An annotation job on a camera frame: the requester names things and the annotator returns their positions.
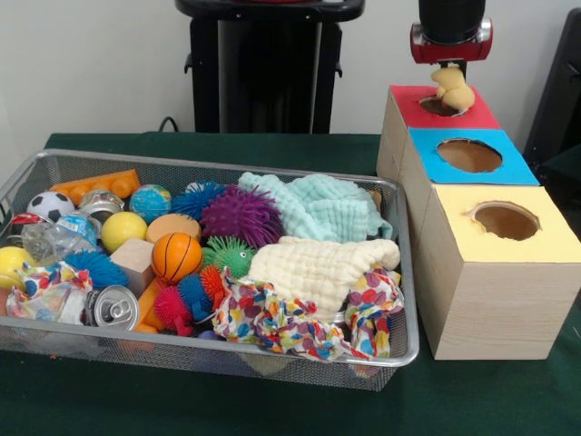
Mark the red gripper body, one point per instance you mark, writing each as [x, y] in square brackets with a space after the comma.
[449, 52]

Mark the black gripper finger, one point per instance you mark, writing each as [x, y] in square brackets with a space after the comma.
[463, 67]

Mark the yellow duck plush toy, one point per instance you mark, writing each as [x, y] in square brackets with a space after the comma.
[456, 93]

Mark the wooden box with three holes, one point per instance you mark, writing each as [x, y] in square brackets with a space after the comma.
[499, 309]

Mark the silver mesh bin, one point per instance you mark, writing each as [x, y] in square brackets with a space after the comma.
[136, 359]

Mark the mint green cloth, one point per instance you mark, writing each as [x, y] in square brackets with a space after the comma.
[318, 209]

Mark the cream waffle cloth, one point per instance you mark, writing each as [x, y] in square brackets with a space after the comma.
[318, 268]

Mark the polka dot cloth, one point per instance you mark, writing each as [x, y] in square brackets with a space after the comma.
[372, 300]

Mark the purple spiky ball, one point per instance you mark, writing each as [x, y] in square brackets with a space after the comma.
[240, 215]

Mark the green spiky ball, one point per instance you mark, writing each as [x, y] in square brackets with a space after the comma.
[229, 256]

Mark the confetti print cloth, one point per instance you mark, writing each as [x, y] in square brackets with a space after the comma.
[272, 318]

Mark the orange toy basketball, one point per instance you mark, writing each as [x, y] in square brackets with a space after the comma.
[177, 256]

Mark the orange plastic block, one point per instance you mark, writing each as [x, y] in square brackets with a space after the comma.
[97, 184]

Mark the dark green table cloth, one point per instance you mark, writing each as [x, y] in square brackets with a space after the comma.
[272, 409]

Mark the black and white soccer ball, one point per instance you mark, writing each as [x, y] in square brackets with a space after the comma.
[50, 206]

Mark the yellow ball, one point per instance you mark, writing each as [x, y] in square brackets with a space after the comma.
[13, 263]

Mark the black frame stand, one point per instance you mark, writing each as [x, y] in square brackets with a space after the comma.
[558, 91]

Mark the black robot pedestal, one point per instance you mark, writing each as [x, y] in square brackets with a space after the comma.
[272, 68]

